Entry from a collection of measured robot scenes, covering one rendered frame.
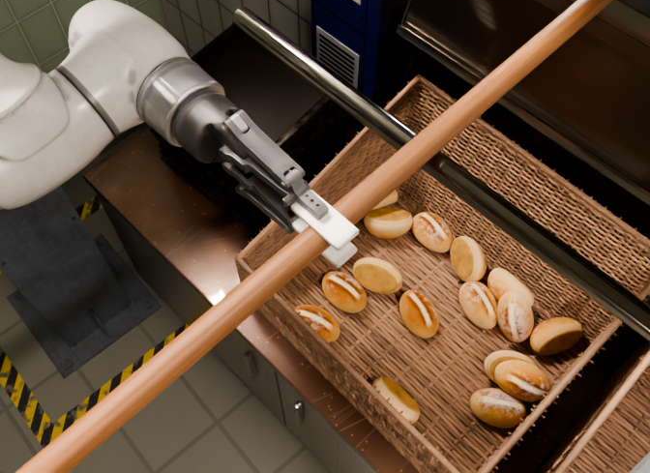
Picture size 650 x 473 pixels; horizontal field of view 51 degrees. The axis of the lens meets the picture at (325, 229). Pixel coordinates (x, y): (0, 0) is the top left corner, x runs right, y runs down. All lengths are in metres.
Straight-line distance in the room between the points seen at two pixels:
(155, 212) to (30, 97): 0.73
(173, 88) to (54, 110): 0.13
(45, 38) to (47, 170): 1.21
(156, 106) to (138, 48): 0.07
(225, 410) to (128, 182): 0.69
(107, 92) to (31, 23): 1.15
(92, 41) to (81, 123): 0.10
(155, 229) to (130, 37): 0.70
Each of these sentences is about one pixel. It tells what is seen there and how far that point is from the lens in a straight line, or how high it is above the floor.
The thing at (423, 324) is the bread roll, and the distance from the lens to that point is 1.28.
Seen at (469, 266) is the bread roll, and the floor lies 0.64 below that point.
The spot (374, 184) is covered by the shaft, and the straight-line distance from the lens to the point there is 0.72.
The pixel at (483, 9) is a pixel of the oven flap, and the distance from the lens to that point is 1.18.
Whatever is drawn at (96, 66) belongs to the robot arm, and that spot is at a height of 1.24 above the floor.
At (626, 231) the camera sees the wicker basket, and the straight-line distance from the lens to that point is 1.21.
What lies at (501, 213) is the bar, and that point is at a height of 1.17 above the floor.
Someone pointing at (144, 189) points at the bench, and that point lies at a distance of 1.52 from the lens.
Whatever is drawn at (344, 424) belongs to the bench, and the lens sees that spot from 1.27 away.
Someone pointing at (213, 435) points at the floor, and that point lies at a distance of 1.88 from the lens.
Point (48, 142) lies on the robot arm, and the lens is 0.80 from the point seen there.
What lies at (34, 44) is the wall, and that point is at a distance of 1.99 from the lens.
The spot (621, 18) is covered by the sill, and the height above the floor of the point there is 1.16.
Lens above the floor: 1.81
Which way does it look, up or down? 60 degrees down
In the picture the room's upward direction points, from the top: straight up
